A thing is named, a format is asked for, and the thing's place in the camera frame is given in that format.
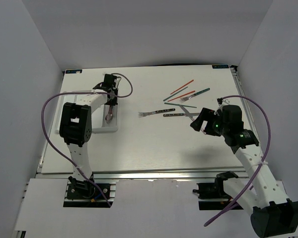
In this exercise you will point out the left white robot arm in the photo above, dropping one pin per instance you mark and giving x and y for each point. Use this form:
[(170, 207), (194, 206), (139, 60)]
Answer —
[(76, 131)]

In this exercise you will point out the green handled fork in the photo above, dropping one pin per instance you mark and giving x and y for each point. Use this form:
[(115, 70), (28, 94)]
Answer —
[(182, 100)]

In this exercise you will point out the short orange chopstick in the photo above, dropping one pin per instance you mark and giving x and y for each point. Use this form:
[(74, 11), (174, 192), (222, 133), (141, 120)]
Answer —
[(181, 96)]

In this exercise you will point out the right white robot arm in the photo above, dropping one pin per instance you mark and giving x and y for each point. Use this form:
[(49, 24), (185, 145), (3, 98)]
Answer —
[(271, 211)]

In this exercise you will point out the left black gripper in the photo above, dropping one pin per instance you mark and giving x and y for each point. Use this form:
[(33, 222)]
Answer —
[(113, 102)]

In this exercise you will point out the white utensil tray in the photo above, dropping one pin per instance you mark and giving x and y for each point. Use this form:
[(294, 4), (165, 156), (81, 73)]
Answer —
[(99, 124)]

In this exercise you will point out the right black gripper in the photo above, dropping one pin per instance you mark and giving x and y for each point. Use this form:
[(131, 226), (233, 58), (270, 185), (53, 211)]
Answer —
[(205, 114)]

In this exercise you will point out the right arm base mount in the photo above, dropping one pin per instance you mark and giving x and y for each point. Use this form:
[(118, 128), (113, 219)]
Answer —
[(210, 198)]

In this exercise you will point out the black handled fork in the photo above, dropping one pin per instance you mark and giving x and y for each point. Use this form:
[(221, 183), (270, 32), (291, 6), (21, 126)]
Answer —
[(145, 114)]

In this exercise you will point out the pink handled knife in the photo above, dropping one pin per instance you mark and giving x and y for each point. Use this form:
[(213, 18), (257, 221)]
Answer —
[(187, 113)]

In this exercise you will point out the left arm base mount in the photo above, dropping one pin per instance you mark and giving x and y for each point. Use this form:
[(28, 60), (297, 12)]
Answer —
[(82, 194)]

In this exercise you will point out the right blue corner label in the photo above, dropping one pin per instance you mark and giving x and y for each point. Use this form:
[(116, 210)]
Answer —
[(220, 66)]

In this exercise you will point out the lower green chopstick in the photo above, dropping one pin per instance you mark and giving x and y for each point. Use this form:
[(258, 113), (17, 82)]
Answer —
[(186, 106)]

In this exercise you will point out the long orange chopstick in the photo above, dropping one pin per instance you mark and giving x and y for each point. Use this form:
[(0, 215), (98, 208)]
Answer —
[(182, 86)]

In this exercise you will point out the pink handled spoon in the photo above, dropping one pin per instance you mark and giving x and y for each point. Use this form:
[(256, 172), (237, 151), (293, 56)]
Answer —
[(109, 113)]

